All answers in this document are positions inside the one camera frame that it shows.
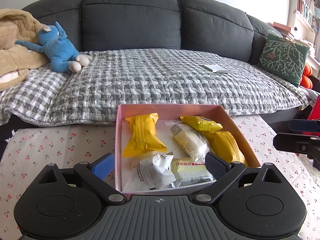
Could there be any pink cardboard box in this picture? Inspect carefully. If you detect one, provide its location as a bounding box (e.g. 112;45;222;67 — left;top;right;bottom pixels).
114;103;262;196

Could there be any beige blanket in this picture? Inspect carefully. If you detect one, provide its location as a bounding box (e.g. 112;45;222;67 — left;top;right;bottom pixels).
0;8;49;92

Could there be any white bookshelf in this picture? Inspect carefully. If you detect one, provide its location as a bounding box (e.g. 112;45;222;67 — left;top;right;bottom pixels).
287;0;320;41

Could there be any yellow snack packet red print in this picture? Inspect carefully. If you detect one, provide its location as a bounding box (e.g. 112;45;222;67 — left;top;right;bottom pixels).
202;130;249;168

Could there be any green patterned cushion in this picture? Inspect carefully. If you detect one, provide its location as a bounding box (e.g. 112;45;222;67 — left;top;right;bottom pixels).
257;33;311;88

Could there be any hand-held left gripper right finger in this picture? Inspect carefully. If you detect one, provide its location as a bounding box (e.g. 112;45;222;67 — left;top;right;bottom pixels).
192;152;292;203

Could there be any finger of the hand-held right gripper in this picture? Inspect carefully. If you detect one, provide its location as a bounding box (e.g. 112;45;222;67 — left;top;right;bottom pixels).
273;132;320;160
289;119;320;132

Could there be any white grey snack packet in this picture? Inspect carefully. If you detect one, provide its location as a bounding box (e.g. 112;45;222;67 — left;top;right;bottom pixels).
171;176;218;189

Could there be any white green print snack packet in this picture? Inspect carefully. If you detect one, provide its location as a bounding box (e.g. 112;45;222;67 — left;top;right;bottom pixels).
132;152;177;191

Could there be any dark grey sofa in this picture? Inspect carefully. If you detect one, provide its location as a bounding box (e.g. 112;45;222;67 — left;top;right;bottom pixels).
0;0;312;136

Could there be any yellow snack packet purple print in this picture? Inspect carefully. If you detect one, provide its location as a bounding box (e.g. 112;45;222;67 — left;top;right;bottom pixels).
180;115;224;132

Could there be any cream snack packet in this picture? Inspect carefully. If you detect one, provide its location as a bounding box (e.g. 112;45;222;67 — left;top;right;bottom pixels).
170;157;213;181

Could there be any large plain yellow snack packet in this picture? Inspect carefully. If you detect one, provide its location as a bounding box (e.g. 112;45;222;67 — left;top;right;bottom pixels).
122;113;168;159

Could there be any stack of books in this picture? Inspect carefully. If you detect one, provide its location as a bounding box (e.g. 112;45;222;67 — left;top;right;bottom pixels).
272;21;313;47

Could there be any small white packet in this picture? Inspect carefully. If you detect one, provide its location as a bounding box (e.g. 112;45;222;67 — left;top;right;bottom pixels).
202;64;232;74

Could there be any clear rice cracker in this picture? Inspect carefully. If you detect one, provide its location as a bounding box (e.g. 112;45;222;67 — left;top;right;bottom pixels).
165;120;211;161

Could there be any orange pumpkin cushion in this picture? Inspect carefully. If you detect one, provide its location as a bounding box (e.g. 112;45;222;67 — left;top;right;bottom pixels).
300;62;314;89

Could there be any blue plush toy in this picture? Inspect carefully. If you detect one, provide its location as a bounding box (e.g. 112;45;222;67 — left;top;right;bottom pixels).
15;21;93;74

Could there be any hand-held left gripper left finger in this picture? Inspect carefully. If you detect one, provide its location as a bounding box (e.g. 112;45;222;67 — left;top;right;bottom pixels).
27;152;127;205

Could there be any cherry print tablecloth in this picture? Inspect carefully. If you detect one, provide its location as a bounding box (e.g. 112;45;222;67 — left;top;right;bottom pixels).
0;114;320;240

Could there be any grey checked quilt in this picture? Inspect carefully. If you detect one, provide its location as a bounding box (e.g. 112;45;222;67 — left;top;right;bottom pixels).
0;48;311;127

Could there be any red plastic stool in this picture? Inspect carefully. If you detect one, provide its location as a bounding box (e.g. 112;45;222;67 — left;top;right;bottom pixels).
307;99;320;121

